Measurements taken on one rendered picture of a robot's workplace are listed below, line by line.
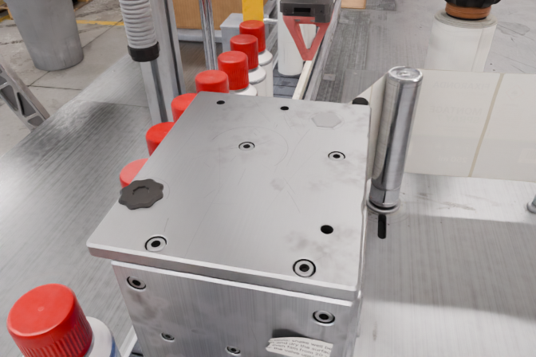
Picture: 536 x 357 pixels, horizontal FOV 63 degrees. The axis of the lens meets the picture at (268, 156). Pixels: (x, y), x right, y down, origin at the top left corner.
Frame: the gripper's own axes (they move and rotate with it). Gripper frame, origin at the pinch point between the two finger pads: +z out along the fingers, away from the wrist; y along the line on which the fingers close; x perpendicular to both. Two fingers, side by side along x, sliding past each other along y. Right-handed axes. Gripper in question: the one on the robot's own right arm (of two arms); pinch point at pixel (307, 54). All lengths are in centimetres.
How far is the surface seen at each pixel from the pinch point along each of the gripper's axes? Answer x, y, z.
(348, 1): -2, 89, 19
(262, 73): 3.9, -13.4, -3.1
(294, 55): 5.0, 19.6, 8.9
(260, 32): 5.0, -8.7, -6.5
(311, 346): -7, -51, -9
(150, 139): 7.9, -35.0, -7.5
